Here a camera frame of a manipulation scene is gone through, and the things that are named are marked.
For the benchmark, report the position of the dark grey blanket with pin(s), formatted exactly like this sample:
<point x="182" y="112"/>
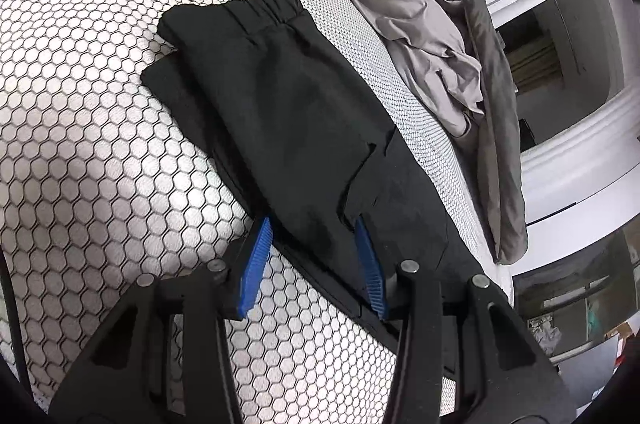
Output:
<point x="500" y="153"/>

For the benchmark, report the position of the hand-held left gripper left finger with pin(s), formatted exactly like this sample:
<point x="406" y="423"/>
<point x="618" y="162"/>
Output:
<point x="258" y="254"/>

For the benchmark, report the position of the white wardrobe frame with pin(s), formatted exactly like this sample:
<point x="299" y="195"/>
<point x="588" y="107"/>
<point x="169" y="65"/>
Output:
<point x="565" y="163"/>

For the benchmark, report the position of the black pants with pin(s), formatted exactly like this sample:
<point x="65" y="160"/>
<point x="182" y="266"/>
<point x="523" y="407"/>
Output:
<point x="280" y="103"/>

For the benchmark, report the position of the dark cluttered shelf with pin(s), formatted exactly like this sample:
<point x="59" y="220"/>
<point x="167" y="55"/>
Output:
<point x="570" y="299"/>

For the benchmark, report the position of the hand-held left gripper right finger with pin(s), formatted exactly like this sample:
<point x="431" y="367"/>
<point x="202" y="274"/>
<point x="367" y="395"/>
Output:
<point x="369" y="261"/>

